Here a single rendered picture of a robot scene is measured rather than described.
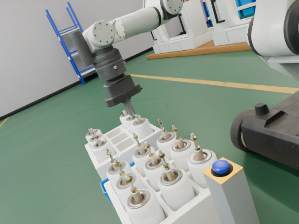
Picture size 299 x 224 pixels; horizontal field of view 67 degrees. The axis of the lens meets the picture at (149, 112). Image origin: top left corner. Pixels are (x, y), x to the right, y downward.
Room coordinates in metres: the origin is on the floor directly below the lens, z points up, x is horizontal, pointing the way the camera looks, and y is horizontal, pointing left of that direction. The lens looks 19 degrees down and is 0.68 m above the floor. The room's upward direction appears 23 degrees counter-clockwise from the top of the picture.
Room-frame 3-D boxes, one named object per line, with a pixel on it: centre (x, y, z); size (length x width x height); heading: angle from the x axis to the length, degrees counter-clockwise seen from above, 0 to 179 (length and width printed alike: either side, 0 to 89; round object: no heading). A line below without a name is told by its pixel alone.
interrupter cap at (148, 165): (0.71, 0.05, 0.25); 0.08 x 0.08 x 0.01
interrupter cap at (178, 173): (0.60, 0.02, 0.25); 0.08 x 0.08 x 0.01
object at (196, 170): (0.63, -0.09, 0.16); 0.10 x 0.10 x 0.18
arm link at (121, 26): (0.73, 0.03, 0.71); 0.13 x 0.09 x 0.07; 115
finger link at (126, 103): (0.71, 0.06, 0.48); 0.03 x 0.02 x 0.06; 22
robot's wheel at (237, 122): (0.89, -0.39, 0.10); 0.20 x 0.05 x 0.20; 106
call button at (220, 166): (0.46, -0.11, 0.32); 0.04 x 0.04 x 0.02
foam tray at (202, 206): (0.71, 0.05, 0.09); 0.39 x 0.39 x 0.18; 18
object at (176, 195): (0.60, 0.02, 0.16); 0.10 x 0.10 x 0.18
